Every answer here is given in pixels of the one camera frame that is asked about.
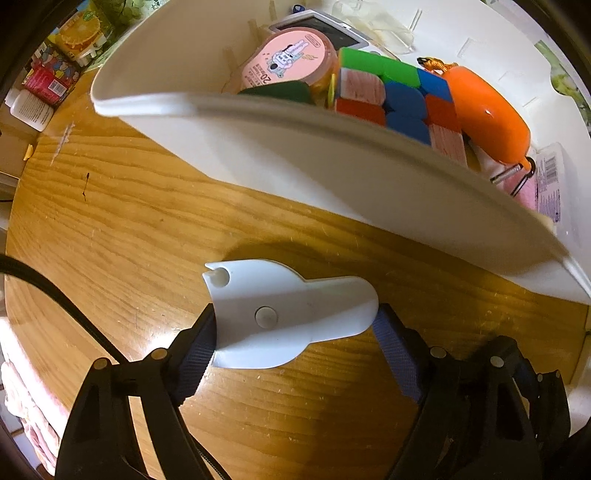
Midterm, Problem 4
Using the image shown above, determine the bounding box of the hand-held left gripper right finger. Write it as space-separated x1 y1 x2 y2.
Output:
372 305 536 480

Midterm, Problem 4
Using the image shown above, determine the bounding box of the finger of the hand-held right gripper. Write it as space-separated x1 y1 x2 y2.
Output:
489 336 573 462

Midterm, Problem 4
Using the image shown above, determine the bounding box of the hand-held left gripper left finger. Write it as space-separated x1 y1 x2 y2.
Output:
54 302 220 480

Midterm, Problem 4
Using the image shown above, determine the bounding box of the white plastic storage bin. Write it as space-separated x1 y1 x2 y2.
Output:
90 0 591 305

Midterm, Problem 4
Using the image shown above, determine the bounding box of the black carabiner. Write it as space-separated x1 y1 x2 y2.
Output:
489 161 536 197

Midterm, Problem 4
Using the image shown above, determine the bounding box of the orange silicone case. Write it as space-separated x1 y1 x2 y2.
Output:
445 65 532 171

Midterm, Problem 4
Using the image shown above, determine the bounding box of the multicolour puzzle cube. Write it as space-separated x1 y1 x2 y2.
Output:
332 46 469 167

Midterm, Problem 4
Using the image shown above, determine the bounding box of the orange braided charm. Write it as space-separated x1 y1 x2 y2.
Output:
416 56 448 75

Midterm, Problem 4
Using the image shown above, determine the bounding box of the pink label clear tape dispenser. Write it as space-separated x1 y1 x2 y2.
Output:
238 28 338 100

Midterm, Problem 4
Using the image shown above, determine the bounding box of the small clear bead box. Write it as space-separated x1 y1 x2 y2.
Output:
332 0 416 51

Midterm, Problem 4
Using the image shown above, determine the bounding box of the white instant camera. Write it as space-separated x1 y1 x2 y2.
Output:
268 9 370 49

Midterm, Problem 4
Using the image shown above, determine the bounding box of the pink fleece garment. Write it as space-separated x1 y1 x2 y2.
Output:
0 360 63 478

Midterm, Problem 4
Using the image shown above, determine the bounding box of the white plastic bottle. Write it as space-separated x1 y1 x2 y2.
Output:
8 89 55 131

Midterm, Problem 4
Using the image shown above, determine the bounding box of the pink printed pack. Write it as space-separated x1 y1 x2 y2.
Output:
21 41 84 107

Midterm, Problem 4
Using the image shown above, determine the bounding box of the orange fruit print carton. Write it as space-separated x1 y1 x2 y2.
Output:
54 7 114 63

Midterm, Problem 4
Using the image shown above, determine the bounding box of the black cable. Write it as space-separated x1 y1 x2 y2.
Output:
0 256 232 480

